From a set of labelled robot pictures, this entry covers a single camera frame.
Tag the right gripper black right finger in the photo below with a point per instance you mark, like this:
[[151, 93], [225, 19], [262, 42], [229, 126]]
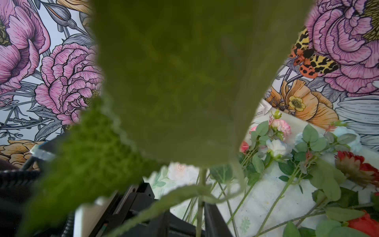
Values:
[[215, 226]]

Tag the white pink flower stem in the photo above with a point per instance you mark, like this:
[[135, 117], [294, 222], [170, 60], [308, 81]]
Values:
[[306, 163]]

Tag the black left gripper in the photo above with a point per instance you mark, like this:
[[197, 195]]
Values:
[[106, 214]]

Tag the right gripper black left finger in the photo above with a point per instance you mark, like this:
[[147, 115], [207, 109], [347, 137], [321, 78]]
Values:
[[158, 227]]

